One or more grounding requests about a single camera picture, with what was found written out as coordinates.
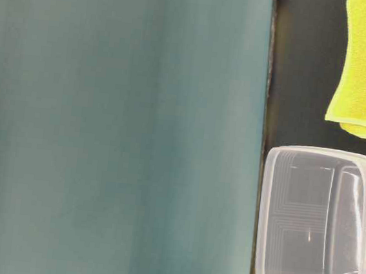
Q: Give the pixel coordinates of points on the clear plastic container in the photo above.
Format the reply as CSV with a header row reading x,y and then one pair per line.
x,y
312,215

